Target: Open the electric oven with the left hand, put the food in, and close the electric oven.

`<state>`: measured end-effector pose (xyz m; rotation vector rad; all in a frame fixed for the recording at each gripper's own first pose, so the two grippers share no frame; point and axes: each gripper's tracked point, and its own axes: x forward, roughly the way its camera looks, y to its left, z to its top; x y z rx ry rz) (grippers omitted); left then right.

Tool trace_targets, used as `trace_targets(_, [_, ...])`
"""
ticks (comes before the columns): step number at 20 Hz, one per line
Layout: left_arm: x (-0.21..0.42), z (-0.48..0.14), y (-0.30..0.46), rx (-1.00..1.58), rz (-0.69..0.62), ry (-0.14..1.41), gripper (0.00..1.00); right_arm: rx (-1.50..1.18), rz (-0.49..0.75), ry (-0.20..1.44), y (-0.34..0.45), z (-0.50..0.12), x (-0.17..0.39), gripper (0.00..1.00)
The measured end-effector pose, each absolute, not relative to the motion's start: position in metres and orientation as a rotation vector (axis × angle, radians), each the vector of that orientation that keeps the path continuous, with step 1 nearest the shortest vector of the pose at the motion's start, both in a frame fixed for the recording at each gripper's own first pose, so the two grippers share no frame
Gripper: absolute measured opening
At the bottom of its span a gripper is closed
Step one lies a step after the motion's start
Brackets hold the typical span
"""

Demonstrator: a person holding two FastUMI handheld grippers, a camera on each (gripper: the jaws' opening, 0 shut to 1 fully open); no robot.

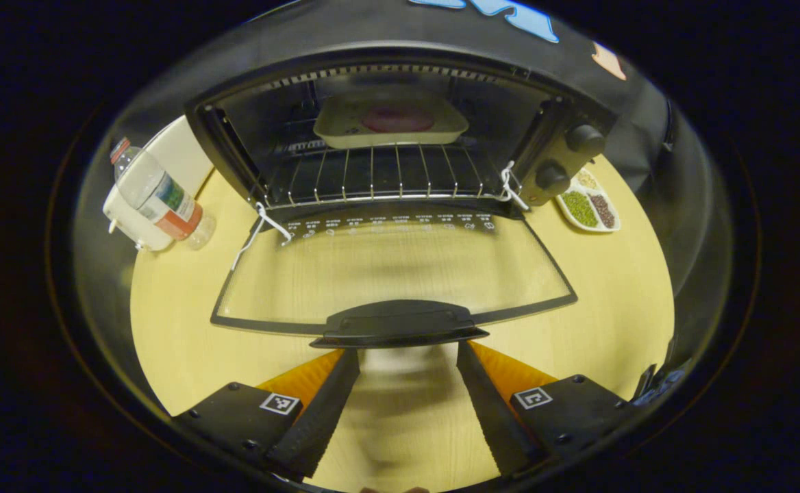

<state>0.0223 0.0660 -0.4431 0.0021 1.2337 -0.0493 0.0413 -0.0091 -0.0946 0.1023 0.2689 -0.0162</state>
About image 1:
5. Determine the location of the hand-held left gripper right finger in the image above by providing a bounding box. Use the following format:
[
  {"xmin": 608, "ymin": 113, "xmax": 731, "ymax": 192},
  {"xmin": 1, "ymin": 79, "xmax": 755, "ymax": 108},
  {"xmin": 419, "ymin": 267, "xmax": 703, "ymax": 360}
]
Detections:
[{"xmin": 456, "ymin": 341, "xmax": 637, "ymax": 478}]

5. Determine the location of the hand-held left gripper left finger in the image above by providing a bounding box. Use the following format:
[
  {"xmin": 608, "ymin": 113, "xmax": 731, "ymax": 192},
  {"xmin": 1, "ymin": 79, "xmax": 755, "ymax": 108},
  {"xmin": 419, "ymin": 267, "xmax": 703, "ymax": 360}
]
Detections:
[{"xmin": 173, "ymin": 348, "xmax": 361, "ymax": 480}]

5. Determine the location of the black electric oven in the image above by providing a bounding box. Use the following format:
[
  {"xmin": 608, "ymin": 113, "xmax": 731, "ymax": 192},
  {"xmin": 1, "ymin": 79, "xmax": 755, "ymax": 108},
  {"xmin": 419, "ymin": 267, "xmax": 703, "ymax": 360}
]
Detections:
[{"xmin": 184, "ymin": 41, "xmax": 610, "ymax": 350}]

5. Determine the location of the cream square food plate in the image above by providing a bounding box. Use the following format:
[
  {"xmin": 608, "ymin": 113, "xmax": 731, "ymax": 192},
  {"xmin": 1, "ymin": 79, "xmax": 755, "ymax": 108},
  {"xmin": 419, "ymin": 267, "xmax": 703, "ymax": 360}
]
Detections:
[{"xmin": 312, "ymin": 92, "xmax": 471, "ymax": 150}]

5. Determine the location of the pink food piece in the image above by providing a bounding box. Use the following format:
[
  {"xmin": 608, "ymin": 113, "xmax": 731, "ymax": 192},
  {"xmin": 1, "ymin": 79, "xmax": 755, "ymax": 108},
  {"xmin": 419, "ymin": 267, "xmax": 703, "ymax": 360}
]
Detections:
[{"xmin": 361, "ymin": 105, "xmax": 436, "ymax": 134}]

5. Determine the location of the divided white bean plate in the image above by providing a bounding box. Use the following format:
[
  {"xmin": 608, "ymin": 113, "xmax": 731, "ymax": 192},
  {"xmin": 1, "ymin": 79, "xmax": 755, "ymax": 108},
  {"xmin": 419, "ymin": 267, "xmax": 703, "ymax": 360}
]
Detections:
[{"xmin": 556, "ymin": 168, "xmax": 622, "ymax": 233}]

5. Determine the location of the clear plastic water bottle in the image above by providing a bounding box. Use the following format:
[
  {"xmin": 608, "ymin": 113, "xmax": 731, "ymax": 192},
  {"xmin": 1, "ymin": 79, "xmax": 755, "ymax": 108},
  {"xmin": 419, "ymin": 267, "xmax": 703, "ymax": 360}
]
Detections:
[{"xmin": 109, "ymin": 137, "xmax": 217, "ymax": 251}]

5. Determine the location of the white toaster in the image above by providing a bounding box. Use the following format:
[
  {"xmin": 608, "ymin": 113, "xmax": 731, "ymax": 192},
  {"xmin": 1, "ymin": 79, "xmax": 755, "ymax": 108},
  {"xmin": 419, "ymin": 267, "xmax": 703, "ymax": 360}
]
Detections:
[{"xmin": 102, "ymin": 115, "xmax": 216, "ymax": 253}]

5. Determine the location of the white cord tie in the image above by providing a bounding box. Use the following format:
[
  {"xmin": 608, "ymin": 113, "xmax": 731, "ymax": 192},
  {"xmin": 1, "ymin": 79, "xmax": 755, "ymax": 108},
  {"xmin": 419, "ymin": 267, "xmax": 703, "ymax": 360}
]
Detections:
[
  {"xmin": 231, "ymin": 202, "xmax": 292, "ymax": 271},
  {"xmin": 499, "ymin": 161, "xmax": 531, "ymax": 212}
]

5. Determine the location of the metal wire oven rack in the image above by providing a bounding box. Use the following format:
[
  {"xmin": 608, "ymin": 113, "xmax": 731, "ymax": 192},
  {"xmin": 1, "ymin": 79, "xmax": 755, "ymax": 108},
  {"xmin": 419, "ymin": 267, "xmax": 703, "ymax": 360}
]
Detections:
[{"xmin": 260, "ymin": 140, "xmax": 510, "ymax": 210}]

